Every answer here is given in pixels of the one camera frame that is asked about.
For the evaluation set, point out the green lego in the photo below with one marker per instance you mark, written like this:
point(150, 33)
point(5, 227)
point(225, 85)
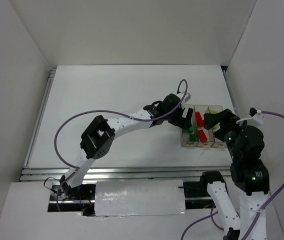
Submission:
point(202, 136)
point(193, 138)

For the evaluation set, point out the clear container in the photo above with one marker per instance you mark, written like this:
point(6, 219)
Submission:
point(216, 142)
point(184, 137)
point(203, 109)

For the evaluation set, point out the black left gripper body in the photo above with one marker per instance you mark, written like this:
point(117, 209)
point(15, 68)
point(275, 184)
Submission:
point(179, 117)

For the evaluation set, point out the red long lego brick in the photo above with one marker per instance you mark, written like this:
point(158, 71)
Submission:
point(199, 119)

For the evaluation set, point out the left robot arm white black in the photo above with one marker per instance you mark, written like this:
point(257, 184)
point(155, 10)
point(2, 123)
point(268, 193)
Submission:
point(97, 138)

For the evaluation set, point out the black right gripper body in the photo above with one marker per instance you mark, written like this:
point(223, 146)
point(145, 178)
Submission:
point(219, 122)

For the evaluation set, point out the clear container right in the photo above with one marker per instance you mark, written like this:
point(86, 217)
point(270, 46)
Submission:
point(216, 142)

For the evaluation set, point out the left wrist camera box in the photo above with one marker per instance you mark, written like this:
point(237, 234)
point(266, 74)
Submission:
point(185, 96)

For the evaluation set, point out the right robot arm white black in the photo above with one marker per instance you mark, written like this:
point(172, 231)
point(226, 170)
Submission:
point(250, 176)

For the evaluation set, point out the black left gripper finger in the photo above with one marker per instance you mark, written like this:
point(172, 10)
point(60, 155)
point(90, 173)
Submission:
point(187, 113)
point(184, 122)

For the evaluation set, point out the white foam cover panel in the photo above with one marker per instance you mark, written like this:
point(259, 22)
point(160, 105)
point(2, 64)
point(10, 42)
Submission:
point(139, 198)

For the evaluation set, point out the small green lego cube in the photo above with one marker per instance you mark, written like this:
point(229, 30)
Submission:
point(188, 130)

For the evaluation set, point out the clear container middle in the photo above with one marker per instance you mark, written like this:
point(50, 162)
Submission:
point(203, 109)

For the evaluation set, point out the clear container left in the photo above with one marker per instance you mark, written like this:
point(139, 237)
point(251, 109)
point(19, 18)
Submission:
point(184, 137)

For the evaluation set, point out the red curved lego with lime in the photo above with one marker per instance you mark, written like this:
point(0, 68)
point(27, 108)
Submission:
point(213, 111)

